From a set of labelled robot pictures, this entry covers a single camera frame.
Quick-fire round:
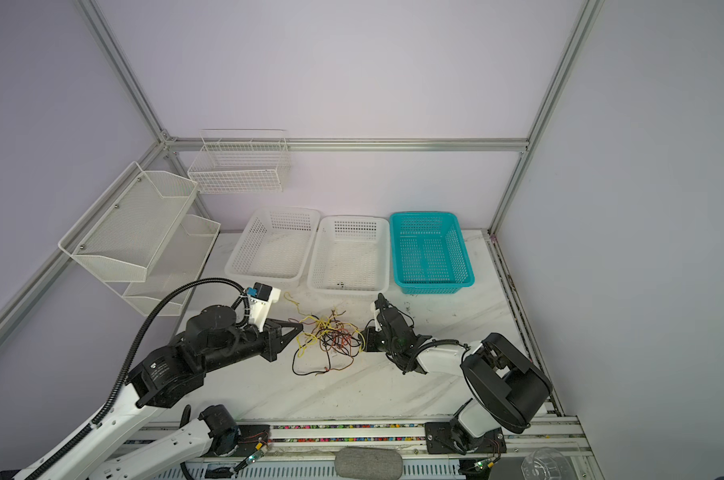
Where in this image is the middle white plastic basket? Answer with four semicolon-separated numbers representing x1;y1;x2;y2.
307;215;391;296

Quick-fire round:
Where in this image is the clear plastic container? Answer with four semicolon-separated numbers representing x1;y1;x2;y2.
521;447;577;480

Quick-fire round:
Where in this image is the black cable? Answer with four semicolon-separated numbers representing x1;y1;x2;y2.
291;317;366;378

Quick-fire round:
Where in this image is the white plastic basket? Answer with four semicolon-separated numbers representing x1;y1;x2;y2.
225;207;321;288
307;215;391;296

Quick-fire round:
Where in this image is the teal plastic basket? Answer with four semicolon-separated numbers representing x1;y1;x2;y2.
390;211;475;295

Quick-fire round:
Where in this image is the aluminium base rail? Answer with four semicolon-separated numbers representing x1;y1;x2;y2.
120;415;603;480

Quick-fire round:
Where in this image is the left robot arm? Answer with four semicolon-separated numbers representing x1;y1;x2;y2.
0;278;304;479

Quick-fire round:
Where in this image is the white wire wall basket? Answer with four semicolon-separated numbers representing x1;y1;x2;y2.
188;129;292;194

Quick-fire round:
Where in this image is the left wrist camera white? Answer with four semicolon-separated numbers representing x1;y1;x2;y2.
247;282;282;332

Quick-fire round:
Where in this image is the white two-tier mesh shelf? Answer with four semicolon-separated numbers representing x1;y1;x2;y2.
59;162;220;316

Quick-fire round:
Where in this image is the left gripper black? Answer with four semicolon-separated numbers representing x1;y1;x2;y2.
201;318;302;375

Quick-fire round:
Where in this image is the left white plastic basket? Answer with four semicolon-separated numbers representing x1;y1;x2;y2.
225;207;321;288

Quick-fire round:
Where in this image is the grey fabric pad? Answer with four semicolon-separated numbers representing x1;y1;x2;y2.
334;447;404;480

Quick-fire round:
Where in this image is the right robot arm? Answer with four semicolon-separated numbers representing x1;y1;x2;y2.
362;294;553;456

